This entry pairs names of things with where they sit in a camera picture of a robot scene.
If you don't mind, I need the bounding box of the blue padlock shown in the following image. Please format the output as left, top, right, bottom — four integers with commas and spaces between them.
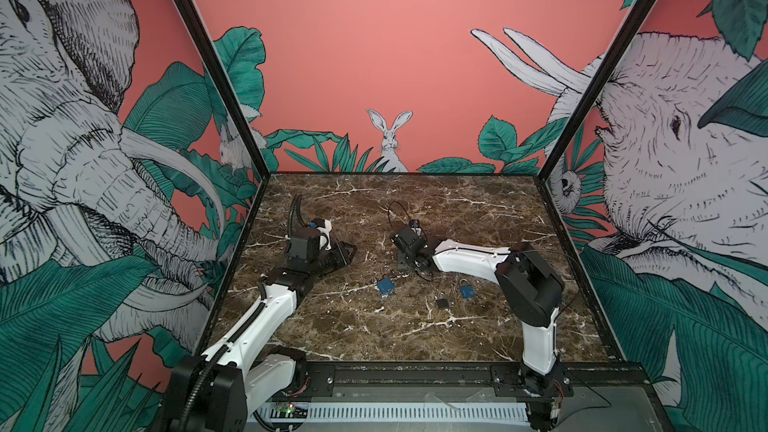
460, 281, 476, 300
377, 277, 395, 298

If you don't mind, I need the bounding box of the blue padlock front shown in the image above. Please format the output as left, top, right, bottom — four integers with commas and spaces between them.
460, 281, 476, 300

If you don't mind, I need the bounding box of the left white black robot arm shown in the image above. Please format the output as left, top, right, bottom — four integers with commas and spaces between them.
149, 221, 357, 431

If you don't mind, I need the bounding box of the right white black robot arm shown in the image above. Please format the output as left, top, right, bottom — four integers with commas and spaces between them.
390, 224, 567, 398

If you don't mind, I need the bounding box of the small green circuit board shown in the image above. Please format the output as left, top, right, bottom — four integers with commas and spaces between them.
270, 402, 309, 422

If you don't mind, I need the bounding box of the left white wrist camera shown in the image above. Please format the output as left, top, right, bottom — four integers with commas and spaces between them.
312, 218, 332, 250

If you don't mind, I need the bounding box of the white ventilated cable duct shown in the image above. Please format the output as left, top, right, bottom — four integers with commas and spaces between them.
257, 402, 530, 425

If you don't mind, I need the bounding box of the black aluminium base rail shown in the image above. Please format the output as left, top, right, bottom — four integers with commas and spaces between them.
170, 361, 646, 400

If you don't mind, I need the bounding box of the left black frame post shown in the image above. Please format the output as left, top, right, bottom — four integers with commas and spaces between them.
173, 0, 271, 184

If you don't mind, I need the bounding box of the black frame post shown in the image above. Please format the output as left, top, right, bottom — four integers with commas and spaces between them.
173, 0, 271, 184
537, 0, 657, 183

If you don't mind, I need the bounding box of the right black frame post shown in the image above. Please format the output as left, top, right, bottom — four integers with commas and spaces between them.
537, 0, 657, 183

